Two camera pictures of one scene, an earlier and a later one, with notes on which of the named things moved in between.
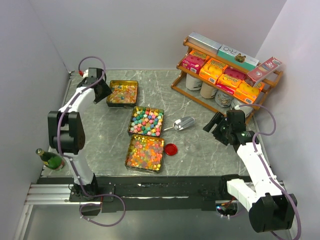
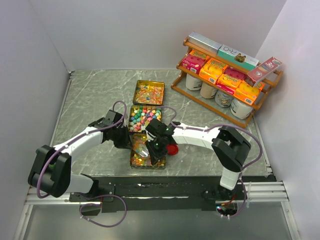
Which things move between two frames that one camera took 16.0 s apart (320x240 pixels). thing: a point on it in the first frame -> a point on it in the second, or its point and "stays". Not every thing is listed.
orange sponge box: [212, 70] stays
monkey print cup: [223, 99] stays
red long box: [257, 75] stays
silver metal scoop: [180, 124] -> [141, 149]
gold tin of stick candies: [124, 93] -> [149, 92]
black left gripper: [106, 92] -> [126, 143]
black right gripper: [219, 119] -> [155, 155]
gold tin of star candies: [146, 121] stays
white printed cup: [247, 110] stays
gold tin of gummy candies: [145, 152] stays
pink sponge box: [194, 61] stays
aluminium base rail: [50, 194] stays
